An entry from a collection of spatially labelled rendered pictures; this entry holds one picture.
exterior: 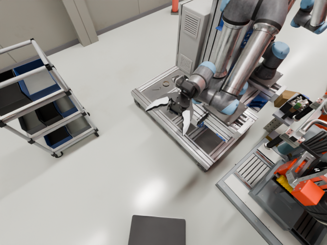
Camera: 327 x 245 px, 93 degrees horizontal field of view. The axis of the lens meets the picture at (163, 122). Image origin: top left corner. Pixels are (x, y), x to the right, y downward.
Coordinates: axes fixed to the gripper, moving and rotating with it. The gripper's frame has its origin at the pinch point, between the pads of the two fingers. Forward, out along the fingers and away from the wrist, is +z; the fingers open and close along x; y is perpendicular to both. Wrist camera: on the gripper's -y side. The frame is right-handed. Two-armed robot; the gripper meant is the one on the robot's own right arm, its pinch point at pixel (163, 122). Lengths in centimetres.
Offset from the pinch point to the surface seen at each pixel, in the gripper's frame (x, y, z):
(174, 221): -35, 86, 19
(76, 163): 74, 135, 34
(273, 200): -97, 89, -40
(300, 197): -69, 30, -22
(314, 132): -65, 24, -58
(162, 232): -31, 86, 29
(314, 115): -58, 18, -62
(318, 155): -63, 17, -39
